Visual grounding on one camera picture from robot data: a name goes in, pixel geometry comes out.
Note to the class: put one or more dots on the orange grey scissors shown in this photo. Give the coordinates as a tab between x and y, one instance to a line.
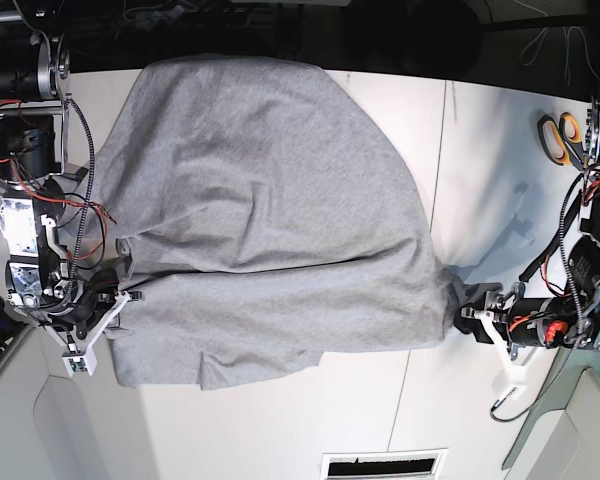
562	140

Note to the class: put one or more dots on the grey t-shirt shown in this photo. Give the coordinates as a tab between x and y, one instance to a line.
269	221

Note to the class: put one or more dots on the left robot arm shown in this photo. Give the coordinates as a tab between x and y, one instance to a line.
569	266

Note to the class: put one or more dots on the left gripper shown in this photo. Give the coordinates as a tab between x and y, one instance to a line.
518	327

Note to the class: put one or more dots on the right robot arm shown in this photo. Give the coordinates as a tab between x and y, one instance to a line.
35	108

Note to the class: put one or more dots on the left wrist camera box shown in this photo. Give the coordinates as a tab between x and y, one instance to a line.
514	383

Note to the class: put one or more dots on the beige chair right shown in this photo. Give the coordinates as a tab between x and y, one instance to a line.
565	444

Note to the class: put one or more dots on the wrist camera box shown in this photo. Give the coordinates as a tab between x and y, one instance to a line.
514	383
80	362

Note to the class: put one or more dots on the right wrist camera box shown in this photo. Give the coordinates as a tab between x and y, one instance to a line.
80	362

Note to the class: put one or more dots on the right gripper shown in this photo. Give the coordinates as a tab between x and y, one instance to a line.
76	317

